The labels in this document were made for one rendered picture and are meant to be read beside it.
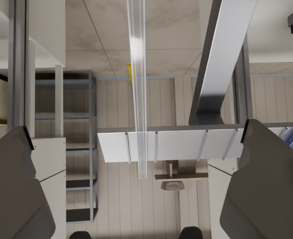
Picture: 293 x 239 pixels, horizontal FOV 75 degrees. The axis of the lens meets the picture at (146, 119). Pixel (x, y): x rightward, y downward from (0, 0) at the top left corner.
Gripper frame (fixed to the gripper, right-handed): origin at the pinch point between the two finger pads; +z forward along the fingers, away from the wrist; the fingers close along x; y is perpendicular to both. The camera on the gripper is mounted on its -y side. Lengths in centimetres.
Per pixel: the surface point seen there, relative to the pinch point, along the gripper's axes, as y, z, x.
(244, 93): 17, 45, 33
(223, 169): 53, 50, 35
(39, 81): 80, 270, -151
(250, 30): 0, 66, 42
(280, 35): 3, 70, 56
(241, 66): 9, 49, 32
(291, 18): -4, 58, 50
